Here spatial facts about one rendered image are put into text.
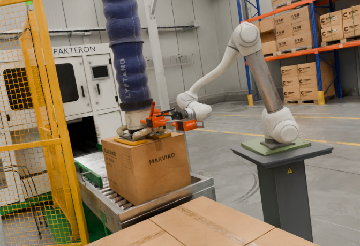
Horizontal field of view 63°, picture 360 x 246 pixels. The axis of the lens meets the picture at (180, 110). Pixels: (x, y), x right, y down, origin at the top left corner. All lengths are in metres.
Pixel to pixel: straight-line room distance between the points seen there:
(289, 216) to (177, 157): 0.84
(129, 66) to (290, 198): 1.37
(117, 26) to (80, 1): 9.46
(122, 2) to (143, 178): 1.11
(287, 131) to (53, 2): 10.06
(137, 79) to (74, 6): 9.46
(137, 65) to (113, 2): 0.41
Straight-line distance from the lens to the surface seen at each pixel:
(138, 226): 1.77
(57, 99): 2.40
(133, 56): 1.95
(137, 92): 1.93
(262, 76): 1.78
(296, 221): 2.24
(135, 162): 1.85
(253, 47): 1.75
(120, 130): 2.14
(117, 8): 1.98
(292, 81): 9.85
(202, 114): 1.93
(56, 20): 11.01
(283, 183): 2.09
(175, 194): 1.95
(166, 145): 1.94
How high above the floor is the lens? 1.31
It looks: 6 degrees down
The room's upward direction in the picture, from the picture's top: 9 degrees counter-clockwise
